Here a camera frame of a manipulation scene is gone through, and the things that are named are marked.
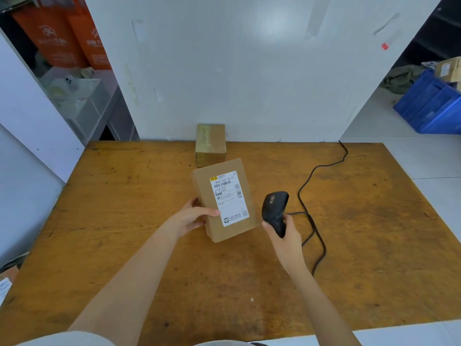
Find labelled brown carton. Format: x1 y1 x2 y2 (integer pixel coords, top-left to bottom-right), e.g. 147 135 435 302
434 56 461 83

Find person's white shirt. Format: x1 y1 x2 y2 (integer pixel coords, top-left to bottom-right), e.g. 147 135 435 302
14 331 256 346

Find clear plastic storage bin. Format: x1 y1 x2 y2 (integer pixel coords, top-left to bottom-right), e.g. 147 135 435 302
39 66 120 141

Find black shelving rack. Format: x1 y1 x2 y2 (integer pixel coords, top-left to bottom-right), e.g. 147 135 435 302
392 0 461 69

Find wooden table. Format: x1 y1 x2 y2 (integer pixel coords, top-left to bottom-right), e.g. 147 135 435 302
0 140 461 346

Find blue plastic crate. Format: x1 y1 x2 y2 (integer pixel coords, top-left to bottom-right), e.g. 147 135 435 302
393 69 461 135

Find olive green cloth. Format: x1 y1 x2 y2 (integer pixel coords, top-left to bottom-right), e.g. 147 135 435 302
380 64 424 95

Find person's left hand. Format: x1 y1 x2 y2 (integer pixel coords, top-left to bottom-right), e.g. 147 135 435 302
162 197 221 240

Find black barcode scanner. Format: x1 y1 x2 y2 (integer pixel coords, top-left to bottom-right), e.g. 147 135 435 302
261 191 290 239

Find metal storage shelf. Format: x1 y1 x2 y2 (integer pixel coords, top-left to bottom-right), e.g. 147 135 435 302
0 0 140 145

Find double-layer cardboard box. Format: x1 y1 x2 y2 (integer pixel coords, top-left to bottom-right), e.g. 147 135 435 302
191 157 262 244

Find person's right forearm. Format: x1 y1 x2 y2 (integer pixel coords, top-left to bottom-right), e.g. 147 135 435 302
290 264 361 346

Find orange taped cardboard box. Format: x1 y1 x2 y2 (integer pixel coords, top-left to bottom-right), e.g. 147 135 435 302
0 264 19 307

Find person's right hand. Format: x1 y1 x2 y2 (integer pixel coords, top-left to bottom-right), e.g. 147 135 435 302
262 213 307 276

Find small yellowish taped box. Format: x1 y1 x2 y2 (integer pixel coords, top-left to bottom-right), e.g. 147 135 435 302
195 123 228 168

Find person's left forearm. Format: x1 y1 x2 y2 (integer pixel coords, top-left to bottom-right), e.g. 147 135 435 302
68 225 179 346

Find black scanner cable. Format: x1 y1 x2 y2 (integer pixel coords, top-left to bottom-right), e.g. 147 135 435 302
286 140 349 277

